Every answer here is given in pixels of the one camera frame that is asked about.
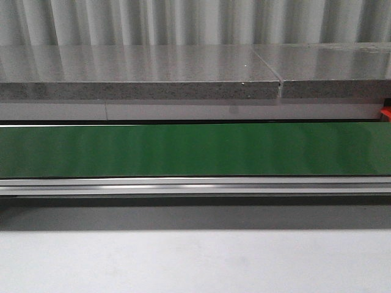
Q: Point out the white panel below slabs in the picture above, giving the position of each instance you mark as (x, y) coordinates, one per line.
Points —
(280, 109)

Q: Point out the red plastic part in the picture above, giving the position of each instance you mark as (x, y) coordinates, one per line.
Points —
(385, 114)

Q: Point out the green conveyor belt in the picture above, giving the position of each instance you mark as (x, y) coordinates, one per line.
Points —
(229, 149)

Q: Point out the grey stone slab right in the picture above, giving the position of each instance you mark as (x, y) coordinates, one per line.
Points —
(360, 72)

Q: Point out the white pleated curtain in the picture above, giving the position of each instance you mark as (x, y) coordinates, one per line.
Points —
(192, 22)

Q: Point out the grey stone slab left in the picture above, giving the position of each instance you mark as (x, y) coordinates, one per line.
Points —
(116, 72)

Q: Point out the aluminium conveyor side rail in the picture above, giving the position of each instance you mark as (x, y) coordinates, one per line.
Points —
(194, 187)

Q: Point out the grey stone slab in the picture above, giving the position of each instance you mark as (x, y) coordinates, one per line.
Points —
(116, 72)
(360, 72)

